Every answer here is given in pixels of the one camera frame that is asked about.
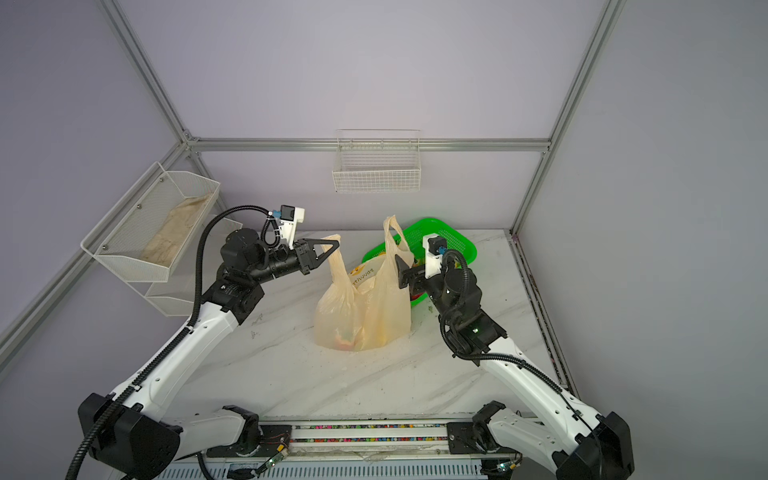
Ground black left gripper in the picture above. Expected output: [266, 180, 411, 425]
[250, 239, 339, 286]

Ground cream banana print plastic bag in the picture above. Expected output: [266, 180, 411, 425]
[314, 216, 414, 351]

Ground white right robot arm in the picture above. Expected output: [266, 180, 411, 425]
[396, 249, 635, 479]

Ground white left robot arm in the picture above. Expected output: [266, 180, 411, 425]
[66, 205, 340, 479]

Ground green plastic fruit basket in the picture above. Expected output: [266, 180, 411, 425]
[364, 216, 482, 317]

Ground lower white mesh shelf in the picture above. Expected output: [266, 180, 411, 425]
[143, 218, 242, 318]

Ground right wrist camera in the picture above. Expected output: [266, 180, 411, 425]
[422, 234, 447, 279]

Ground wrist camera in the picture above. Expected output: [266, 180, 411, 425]
[270, 205, 305, 250]
[422, 234, 447, 279]

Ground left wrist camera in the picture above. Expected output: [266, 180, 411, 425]
[270, 205, 305, 250]

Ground white wire wall basket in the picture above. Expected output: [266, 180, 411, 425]
[332, 129, 421, 194]

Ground white mesh wall shelf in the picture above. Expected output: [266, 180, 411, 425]
[80, 162, 220, 283]

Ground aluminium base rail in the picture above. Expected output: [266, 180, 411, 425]
[107, 416, 628, 480]

